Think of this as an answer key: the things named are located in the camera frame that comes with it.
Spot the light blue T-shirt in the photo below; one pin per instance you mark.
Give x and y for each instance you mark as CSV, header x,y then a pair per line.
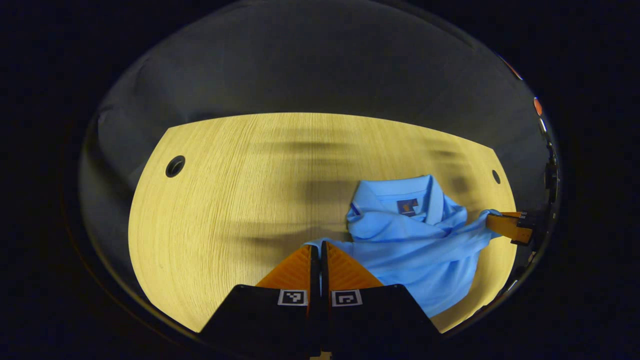
x,y
415,250

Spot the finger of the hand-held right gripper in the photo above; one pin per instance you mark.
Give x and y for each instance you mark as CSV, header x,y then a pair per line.
x,y
507,227

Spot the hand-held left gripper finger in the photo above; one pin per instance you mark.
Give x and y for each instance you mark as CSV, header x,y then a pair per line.
x,y
325,270
314,270

